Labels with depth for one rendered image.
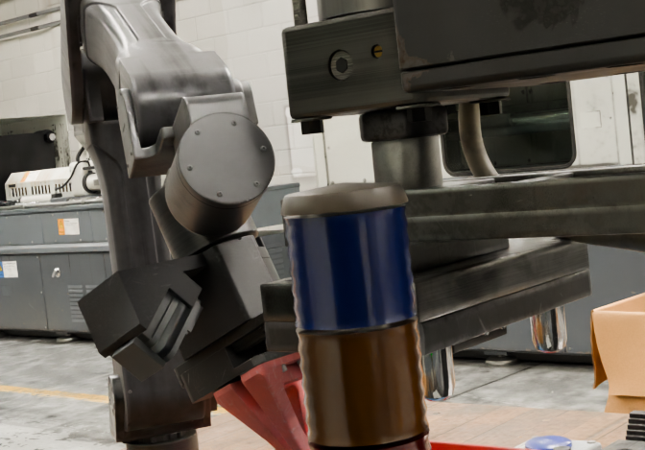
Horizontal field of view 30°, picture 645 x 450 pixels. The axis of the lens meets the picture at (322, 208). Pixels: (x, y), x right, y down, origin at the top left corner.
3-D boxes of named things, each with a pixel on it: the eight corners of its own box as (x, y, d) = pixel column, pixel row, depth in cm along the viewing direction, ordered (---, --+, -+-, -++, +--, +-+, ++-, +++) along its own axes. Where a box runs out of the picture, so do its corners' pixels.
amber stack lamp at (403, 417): (356, 412, 40) (346, 312, 40) (452, 418, 38) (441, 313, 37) (281, 441, 37) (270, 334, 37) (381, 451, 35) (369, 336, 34)
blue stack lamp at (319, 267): (345, 307, 40) (334, 207, 40) (441, 308, 37) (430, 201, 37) (269, 329, 37) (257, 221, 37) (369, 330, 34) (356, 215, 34)
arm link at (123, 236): (209, 421, 100) (157, 36, 102) (130, 435, 98) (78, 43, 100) (195, 415, 106) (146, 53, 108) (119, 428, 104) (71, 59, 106)
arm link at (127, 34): (255, 72, 78) (158, -33, 104) (117, 84, 75) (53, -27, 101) (256, 243, 83) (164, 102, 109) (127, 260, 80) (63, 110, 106)
